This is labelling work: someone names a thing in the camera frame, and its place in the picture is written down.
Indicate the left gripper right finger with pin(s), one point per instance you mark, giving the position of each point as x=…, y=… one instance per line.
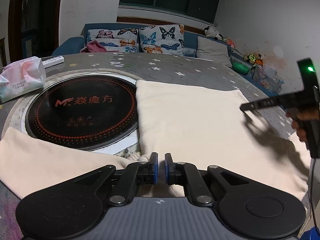
x=169, y=170

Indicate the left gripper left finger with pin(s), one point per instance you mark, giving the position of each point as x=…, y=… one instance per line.
x=153, y=168

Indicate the cream white garment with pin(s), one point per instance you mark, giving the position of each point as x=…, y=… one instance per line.
x=196, y=125

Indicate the right hand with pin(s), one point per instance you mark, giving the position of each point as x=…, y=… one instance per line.
x=297, y=123

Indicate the clear plastic storage box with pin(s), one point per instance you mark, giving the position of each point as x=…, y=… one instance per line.
x=268, y=78

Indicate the yellow orange plush toys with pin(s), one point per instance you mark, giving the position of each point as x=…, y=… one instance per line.
x=255, y=58

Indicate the green round toy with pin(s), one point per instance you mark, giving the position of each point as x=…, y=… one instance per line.
x=240, y=68

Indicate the black round induction cooktop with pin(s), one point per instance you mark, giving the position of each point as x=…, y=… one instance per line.
x=93, y=111

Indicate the grey plain cushion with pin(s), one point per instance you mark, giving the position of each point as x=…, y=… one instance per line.
x=214, y=51

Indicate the black white plush toy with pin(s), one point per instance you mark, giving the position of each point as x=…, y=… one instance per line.
x=212, y=32

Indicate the right butterfly pillow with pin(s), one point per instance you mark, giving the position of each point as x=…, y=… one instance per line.
x=162, y=39

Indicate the butterfly pillow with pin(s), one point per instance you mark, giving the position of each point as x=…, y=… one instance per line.
x=122, y=40
x=162, y=39

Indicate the blue sofa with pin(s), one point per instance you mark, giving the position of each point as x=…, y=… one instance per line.
x=73, y=45

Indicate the left butterfly pillow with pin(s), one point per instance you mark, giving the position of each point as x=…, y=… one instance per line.
x=122, y=40

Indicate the blue plastic stool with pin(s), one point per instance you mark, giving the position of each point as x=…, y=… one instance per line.
x=312, y=234

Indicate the pink crumpled cloth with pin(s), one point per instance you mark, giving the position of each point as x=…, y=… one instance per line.
x=93, y=47

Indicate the white remote control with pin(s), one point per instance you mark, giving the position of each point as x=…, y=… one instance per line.
x=53, y=61

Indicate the pink tissue pack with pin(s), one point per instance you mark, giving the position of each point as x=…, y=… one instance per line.
x=22, y=77

